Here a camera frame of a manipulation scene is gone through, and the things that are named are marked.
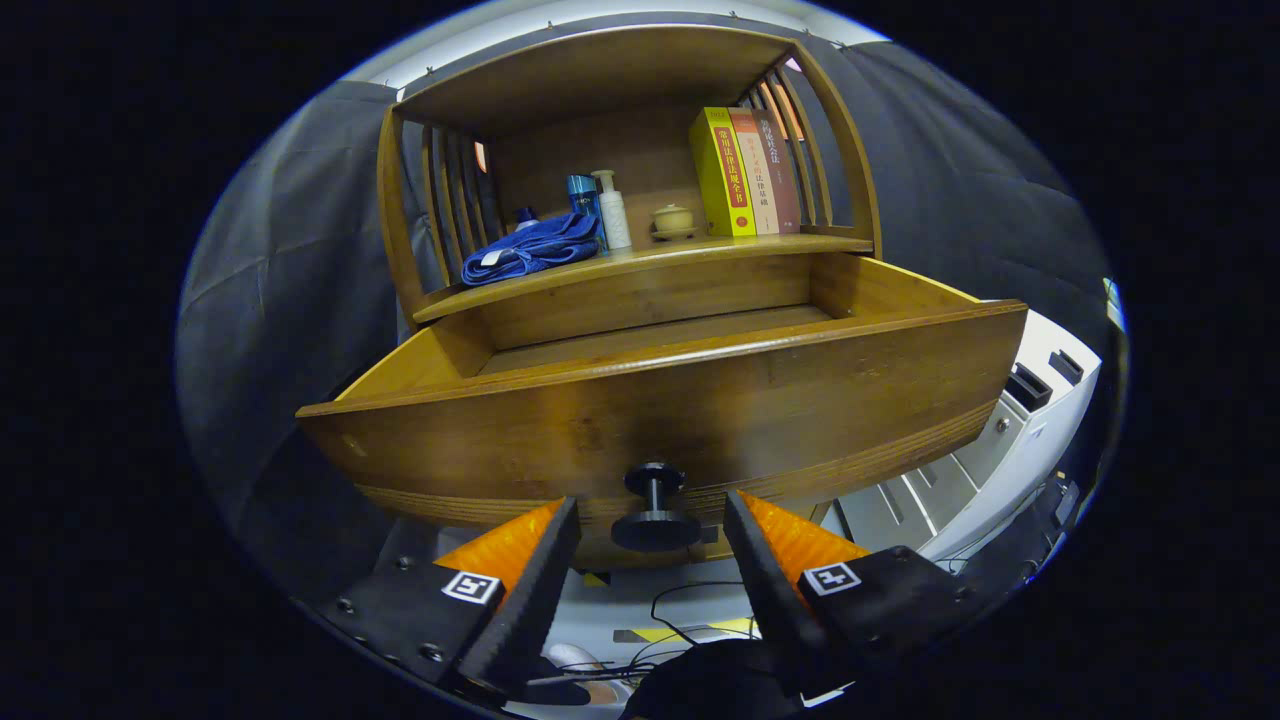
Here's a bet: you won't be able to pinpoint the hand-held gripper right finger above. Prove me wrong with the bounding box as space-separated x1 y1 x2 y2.
722 490 976 693

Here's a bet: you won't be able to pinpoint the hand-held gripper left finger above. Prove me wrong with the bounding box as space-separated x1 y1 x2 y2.
315 497 583 701

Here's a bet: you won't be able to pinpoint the black drawer knob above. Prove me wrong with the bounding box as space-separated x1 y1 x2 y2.
611 462 703 553

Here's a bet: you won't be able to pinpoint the wooden countertop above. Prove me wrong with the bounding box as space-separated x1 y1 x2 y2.
412 232 876 324

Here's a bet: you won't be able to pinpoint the yellow floor tape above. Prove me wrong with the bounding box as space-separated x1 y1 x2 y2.
612 618 761 644

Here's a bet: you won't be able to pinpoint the person's dark clothing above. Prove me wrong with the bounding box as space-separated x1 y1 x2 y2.
620 640 801 720

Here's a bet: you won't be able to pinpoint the blue folded towel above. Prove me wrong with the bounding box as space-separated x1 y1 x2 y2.
461 212 603 287

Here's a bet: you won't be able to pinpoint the white pump bottle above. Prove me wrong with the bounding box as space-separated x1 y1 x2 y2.
590 169 633 251

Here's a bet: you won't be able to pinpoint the orange and cream book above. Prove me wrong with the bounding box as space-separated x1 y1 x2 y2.
728 108 781 236

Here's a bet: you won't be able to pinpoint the brown book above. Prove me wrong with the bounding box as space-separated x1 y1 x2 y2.
755 110 803 234

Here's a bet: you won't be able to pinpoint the tall blue bottle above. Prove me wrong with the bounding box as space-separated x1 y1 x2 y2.
567 174 609 251

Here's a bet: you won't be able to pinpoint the thick yellow book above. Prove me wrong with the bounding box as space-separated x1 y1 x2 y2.
689 107 758 239

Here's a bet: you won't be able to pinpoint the black cable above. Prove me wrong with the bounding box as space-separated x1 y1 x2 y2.
520 580 771 691

